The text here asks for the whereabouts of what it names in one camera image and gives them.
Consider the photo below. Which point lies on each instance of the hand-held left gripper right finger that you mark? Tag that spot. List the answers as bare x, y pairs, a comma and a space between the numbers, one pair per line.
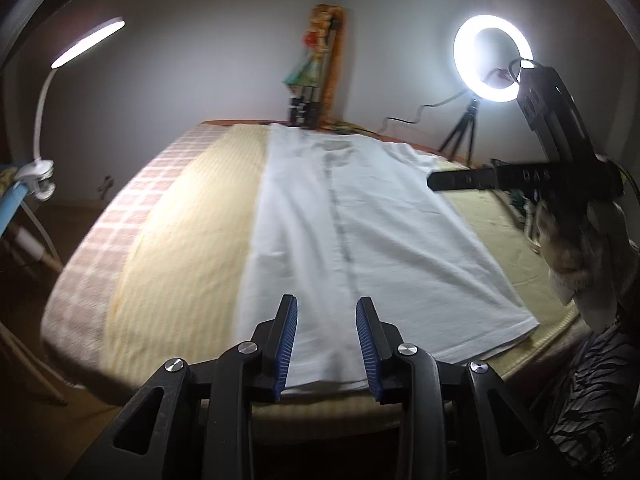
365, 347

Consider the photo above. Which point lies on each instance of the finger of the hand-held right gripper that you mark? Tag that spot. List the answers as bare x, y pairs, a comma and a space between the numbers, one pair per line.
465, 180

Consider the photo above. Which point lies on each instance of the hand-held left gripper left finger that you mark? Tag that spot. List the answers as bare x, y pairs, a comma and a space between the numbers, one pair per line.
287, 342

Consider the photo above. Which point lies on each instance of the white t-shirt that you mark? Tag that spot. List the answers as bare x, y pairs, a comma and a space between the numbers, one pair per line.
310, 220

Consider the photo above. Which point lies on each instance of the pile of mixed clothes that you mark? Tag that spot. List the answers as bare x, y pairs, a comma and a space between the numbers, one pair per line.
520, 210

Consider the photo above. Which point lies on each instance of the person's right hand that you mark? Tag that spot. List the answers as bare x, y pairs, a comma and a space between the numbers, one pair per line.
580, 260

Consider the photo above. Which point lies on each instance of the small black tripod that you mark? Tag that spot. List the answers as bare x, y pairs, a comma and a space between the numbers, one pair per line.
467, 125

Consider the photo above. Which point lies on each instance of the wooden plank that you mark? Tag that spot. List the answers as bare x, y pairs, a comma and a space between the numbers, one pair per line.
336, 60

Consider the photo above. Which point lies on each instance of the folded silver tripod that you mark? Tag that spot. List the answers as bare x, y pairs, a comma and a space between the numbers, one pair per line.
305, 105

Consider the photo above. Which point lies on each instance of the colourful hanging cloth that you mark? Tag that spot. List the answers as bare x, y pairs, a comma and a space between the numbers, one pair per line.
310, 55

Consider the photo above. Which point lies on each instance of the yellow striped bed sheet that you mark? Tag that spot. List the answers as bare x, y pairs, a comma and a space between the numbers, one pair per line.
110, 240

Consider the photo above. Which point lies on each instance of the person's zebra-striped clothing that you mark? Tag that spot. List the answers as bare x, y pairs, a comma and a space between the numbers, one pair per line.
595, 400

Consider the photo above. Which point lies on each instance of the wooden chair legs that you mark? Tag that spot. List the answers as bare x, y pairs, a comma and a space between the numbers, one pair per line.
30, 360

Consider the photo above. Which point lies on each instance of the blue board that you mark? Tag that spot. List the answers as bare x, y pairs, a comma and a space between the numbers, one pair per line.
12, 205

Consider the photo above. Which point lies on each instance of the white clip desk lamp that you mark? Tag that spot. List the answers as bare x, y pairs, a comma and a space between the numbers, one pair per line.
42, 95

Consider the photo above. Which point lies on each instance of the wooden bed frame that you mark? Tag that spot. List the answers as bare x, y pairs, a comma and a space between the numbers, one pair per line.
425, 149

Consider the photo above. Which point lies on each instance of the metal wall hook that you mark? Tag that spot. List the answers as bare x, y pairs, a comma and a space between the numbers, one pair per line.
105, 185

